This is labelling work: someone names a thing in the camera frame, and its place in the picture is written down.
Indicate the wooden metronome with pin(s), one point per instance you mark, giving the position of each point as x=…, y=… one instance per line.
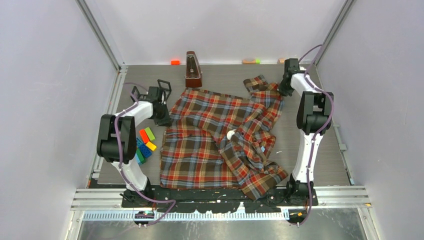
x=193, y=75

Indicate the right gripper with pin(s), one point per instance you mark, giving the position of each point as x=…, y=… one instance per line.
x=285, y=92

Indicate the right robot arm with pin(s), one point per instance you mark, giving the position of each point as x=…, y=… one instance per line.
x=313, y=119

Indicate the black case gold brooch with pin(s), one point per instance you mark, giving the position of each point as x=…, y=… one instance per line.
x=166, y=88

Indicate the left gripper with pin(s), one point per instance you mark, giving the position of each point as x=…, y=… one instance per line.
x=165, y=121

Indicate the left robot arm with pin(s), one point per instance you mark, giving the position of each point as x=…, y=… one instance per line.
x=117, y=141

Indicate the black case silver brooch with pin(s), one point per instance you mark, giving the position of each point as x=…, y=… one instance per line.
x=136, y=96

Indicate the tan and green block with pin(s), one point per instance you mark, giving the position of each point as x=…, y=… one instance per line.
x=251, y=61

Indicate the pile of toy bricks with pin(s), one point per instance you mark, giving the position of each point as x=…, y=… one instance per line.
x=144, y=145

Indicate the plaid flannel shirt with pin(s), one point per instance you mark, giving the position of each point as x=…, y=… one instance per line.
x=196, y=153

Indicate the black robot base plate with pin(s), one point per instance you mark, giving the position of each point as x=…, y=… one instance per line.
x=215, y=200

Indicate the orange block at wall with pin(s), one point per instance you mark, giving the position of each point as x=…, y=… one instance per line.
x=175, y=62

